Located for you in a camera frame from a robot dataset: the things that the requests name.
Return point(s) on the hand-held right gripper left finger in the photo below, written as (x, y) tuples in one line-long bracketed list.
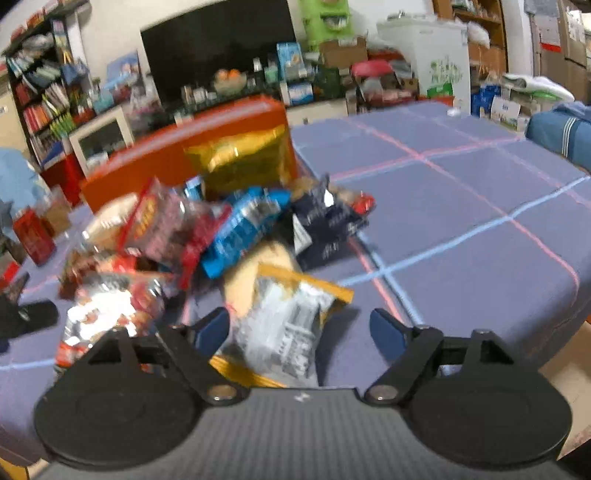
[(210, 330)]

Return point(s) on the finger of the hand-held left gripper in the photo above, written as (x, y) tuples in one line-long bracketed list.
[(32, 318)]

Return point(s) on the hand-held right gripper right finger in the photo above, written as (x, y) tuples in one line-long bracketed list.
[(387, 332)]

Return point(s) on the clear yellow-edged snack packet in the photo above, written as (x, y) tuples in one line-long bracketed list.
[(286, 314)]

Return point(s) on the orange cardboard box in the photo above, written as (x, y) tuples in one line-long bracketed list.
[(157, 154)]

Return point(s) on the silver red snack packet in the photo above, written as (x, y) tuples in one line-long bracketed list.
[(106, 304)]

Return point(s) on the red drink can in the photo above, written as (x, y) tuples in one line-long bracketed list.
[(33, 237)]

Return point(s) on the blue snack packet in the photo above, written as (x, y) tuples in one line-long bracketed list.
[(242, 226)]

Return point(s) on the clear plastic jar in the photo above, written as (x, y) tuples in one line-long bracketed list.
[(56, 212)]

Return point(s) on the dark navy snack packet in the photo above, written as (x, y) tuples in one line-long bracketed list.
[(325, 226)]

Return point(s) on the pale bread packet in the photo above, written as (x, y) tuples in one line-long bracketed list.
[(108, 217)]

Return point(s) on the blue star-print cloth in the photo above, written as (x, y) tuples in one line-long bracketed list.
[(18, 180)]

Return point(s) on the blue checked tablecloth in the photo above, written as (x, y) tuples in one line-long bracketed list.
[(461, 207)]

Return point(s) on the white glass-door cabinet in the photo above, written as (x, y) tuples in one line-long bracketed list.
[(101, 138)]

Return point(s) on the small white tag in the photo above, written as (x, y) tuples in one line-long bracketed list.
[(455, 111)]

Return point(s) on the white television stand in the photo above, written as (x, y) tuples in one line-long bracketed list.
[(318, 110)]

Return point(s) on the black bookshelf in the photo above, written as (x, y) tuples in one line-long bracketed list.
[(46, 83)]

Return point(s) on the fruit bowl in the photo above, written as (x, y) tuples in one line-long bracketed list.
[(229, 82)]

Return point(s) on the red folding chair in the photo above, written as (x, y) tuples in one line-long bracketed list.
[(374, 74)]

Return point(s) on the blue striped bag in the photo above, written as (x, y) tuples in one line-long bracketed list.
[(558, 134)]

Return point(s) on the white chest freezer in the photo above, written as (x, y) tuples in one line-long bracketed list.
[(429, 60)]

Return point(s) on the blue white bag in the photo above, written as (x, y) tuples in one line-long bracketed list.
[(290, 60)]

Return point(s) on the brown cardboard box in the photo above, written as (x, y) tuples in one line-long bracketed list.
[(344, 53)]

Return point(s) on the black television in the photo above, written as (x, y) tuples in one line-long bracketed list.
[(217, 41)]

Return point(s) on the wooden shelf unit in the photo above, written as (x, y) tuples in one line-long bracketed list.
[(480, 37)]

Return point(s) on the green stacked bins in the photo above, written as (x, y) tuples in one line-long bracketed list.
[(325, 21)]

